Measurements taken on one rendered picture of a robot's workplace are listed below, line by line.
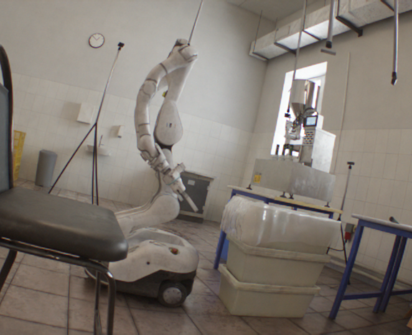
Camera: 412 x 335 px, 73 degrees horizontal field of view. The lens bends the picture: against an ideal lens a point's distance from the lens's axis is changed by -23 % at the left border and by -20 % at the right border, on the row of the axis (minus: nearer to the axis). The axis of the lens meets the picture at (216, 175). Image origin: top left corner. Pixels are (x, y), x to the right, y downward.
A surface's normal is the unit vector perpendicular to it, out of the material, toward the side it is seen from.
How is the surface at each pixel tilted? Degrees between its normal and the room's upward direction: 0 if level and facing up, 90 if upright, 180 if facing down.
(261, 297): 96
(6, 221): 54
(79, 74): 90
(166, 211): 90
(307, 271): 96
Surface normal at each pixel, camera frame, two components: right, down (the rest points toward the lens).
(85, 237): 0.43, -0.51
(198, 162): 0.38, 0.07
